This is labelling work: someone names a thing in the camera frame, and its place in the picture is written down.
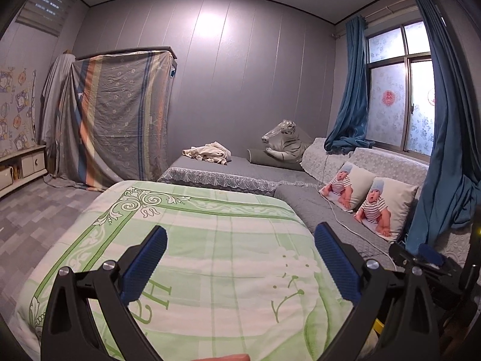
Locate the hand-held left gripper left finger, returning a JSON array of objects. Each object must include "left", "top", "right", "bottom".
[{"left": 39, "top": 226, "right": 168, "bottom": 361}]

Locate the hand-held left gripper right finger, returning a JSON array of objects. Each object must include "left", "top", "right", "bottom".
[{"left": 314, "top": 222, "right": 440, "bottom": 361}]

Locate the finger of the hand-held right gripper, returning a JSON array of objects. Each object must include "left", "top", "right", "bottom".
[{"left": 389, "top": 242, "right": 457, "bottom": 277}]

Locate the person's left hand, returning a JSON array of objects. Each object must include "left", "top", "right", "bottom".
[{"left": 205, "top": 353, "right": 252, "bottom": 361}]

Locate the grey quilted sofa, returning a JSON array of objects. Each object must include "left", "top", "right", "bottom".
[{"left": 274, "top": 182, "right": 481, "bottom": 271}]

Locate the baby print pillow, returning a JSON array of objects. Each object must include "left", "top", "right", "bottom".
[
  {"left": 354, "top": 176, "right": 419, "bottom": 243},
  {"left": 319, "top": 162, "right": 376, "bottom": 211}
]

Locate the green floral blanket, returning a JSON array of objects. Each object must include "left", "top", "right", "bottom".
[{"left": 8, "top": 180, "right": 376, "bottom": 361}]

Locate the blue curtain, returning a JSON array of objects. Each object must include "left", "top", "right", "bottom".
[
  {"left": 324, "top": 15, "right": 376, "bottom": 155},
  {"left": 406, "top": 0, "right": 481, "bottom": 256}
]

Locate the cream crumpled cloth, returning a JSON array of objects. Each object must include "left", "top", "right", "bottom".
[{"left": 182, "top": 141, "right": 231, "bottom": 166}]

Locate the frosted glass window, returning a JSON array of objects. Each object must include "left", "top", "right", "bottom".
[{"left": 364, "top": 19, "right": 437, "bottom": 159}]

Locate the grey bolster pillow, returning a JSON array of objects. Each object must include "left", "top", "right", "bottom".
[{"left": 247, "top": 148, "right": 305, "bottom": 171}]

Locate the white tiger plush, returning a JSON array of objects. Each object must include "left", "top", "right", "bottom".
[{"left": 262, "top": 119, "right": 312, "bottom": 164}]

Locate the grey bed with lace trim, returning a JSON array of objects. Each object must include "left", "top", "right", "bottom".
[{"left": 157, "top": 154, "right": 320, "bottom": 196}]

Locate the striped bed sheet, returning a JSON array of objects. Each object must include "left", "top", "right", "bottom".
[{"left": 56, "top": 49, "right": 175, "bottom": 192}]

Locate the white low cabinet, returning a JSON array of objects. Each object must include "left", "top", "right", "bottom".
[{"left": 0, "top": 143, "right": 47, "bottom": 198}]

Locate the grey hanging garment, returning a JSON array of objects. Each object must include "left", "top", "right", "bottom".
[{"left": 41, "top": 53, "right": 78, "bottom": 177}]

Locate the curtain rod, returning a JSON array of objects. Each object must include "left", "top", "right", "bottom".
[{"left": 332, "top": 0, "right": 452, "bottom": 40}]

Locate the grey roller blind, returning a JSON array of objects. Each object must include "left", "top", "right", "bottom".
[{"left": 15, "top": 0, "right": 80, "bottom": 38}]

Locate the white cable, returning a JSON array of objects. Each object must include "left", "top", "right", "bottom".
[{"left": 319, "top": 154, "right": 395, "bottom": 260}]

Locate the cartoon wall poster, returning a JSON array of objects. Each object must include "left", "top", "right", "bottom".
[{"left": 0, "top": 66, "right": 38, "bottom": 159}]

